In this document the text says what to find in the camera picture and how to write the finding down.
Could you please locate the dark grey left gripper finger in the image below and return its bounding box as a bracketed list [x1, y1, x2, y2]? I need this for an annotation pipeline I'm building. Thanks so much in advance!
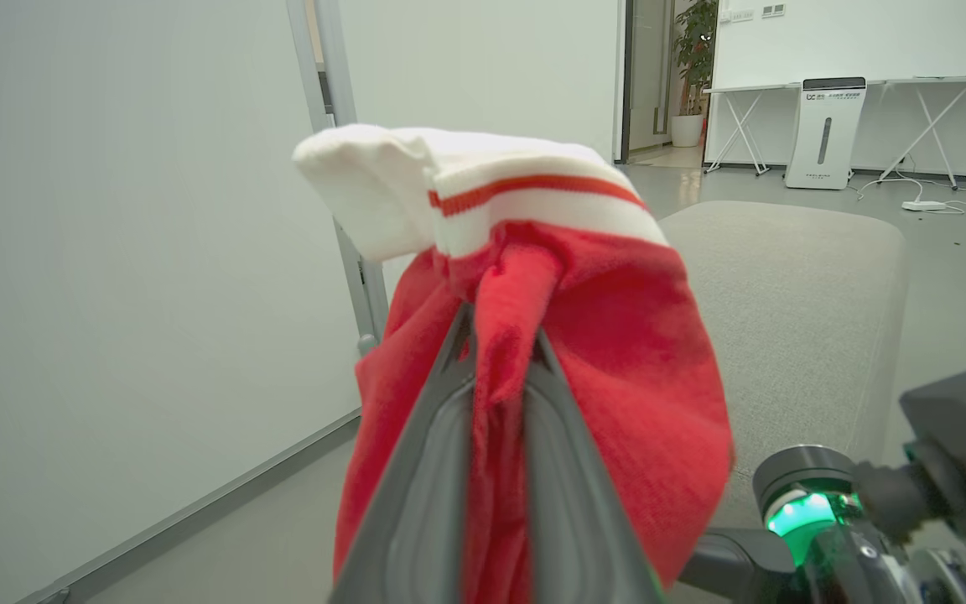
[328, 304, 477, 604]

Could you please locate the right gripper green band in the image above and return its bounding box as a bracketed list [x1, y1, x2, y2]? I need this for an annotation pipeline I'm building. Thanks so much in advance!
[522, 329, 880, 604]

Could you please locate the red garment with white band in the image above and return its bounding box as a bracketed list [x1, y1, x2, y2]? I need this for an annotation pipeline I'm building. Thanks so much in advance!
[293, 124, 735, 604]

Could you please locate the light grey upholstered seat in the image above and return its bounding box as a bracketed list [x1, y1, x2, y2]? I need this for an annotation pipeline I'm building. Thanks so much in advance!
[657, 200, 909, 531]

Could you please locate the white plant pot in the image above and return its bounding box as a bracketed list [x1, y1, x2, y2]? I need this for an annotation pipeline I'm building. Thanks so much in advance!
[670, 114, 705, 149]

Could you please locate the white folding table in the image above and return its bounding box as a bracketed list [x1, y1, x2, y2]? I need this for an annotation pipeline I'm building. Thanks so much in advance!
[703, 82, 802, 177]
[867, 75, 966, 192]

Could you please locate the white air purifier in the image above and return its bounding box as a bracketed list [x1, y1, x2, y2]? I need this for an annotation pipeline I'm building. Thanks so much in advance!
[784, 77, 868, 191]

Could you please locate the green potted plant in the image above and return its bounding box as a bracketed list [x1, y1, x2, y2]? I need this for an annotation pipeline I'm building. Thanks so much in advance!
[672, 0, 719, 118]

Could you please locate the dark grey wrist camera box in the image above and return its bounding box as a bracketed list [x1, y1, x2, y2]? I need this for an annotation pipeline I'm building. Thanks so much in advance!
[900, 353, 966, 538]

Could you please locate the grey aluminium door frame post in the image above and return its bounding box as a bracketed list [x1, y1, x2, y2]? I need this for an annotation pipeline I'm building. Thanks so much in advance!
[285, 0, 392, 357]

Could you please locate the dark doorway frame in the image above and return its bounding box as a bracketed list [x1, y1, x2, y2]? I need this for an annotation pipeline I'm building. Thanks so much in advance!
[616, 0, 636, 164]

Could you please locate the white wall switch panel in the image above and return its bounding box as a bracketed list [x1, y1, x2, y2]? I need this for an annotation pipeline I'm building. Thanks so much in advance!
[721, 3, 787, 23]

